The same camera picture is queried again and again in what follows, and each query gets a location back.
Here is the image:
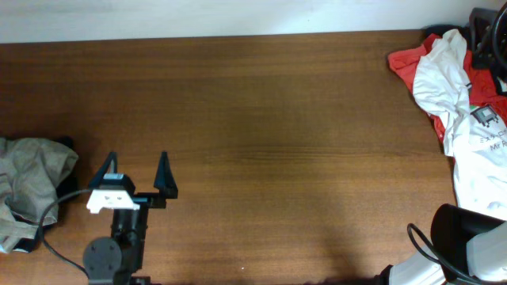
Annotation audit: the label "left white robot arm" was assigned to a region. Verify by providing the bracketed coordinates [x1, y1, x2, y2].
[82, 151, 178, 285]

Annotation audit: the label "khaki green shorts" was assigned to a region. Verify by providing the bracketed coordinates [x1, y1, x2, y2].
[1, 137, 78, 253]

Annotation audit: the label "white printed t-shirt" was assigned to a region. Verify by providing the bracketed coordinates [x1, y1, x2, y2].
[413, 29, 506, 220]

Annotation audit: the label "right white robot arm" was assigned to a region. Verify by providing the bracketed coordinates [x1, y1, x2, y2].
[373, 8, 506, 284]

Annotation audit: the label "black folded garment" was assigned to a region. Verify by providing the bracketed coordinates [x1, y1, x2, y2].
[13, 136, 78, 253]

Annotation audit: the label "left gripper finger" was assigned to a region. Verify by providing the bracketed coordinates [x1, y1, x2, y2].
[88, 152, 117, 188]
[154, 151, 178, 198]

